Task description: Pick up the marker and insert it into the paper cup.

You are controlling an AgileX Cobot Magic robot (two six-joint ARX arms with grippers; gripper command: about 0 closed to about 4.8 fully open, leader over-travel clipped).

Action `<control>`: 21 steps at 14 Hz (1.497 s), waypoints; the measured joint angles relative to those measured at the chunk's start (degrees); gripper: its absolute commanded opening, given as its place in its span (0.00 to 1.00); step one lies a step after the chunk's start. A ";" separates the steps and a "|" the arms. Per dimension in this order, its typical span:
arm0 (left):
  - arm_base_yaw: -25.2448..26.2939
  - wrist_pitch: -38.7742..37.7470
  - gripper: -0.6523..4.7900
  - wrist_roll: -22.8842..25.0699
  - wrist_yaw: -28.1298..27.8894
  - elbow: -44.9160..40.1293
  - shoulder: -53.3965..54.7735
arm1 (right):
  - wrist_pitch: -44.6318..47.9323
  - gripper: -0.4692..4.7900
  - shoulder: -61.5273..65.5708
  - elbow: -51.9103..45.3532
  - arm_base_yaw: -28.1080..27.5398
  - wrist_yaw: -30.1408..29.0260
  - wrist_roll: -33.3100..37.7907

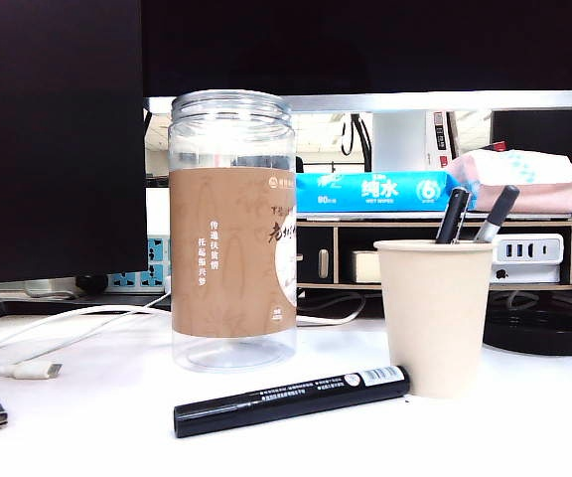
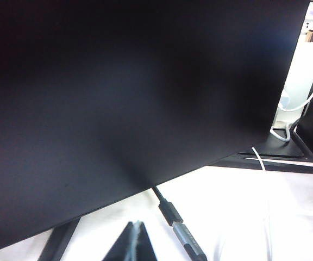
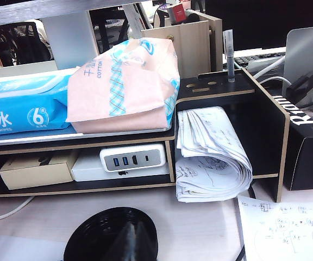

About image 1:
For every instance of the black monitor with silver edge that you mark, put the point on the black monitor with silver edge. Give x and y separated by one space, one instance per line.
365 49

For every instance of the dark background screen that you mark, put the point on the dark background screen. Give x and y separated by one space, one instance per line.
539 134

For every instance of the blue wet wipes pack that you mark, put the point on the blue wet wipes pack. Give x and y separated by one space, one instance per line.
365 191

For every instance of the black round flat base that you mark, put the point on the black round flat base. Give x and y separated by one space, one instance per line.
539 338

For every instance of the beige paper cup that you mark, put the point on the beige paper cup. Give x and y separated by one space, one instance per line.
435 323

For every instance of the black marker with clip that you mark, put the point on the black marker with clip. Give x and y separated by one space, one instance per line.
452 218

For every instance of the black marker with white label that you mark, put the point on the black marker with white label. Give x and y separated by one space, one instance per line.
291 400

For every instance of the pink tissue pack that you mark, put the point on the pink tissue pack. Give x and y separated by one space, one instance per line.
514 174

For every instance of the black round knob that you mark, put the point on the black round knob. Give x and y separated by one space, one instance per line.
91 283

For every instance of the clear plastic jar brown label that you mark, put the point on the clear plastic jar brown label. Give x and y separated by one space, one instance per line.
226 248

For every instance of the black monitor without silver edge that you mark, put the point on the black monitor without silver edge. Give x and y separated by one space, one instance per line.
42 149

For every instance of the wooden desk riser shelf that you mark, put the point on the wooden desk riser shelf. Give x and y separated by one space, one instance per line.
336 253

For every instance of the beige small box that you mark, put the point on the beige small box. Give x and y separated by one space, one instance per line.
365 268

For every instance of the blue and white socket strip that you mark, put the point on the blue and white socket strip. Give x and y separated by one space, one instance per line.
154 253

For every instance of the white USB charging hub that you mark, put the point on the white USB charging hub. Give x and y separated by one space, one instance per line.
529 270

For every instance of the silver monitor stand base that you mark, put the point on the silver monitor stand base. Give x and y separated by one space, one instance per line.
38 288

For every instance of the silver marker with black cap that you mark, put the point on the silver marker with black cap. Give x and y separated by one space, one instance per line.
497 213

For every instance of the white carton with red print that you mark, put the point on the white carton with red print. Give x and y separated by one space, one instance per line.
400 144

